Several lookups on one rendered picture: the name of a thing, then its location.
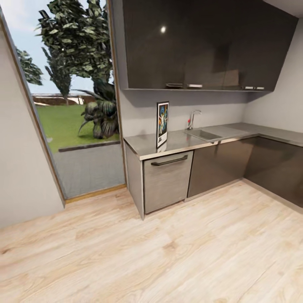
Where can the cabinet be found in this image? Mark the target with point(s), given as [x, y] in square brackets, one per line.
[261, 39]
[173, 44]

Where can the dishwasher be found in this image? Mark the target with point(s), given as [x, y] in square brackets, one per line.
[166, 179]

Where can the drop in sink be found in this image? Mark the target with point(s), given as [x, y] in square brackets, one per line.
[214, 133]

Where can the fixed window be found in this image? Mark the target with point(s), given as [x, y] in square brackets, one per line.
[64, 54]

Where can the poster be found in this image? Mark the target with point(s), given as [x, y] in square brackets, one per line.
[162, 122]

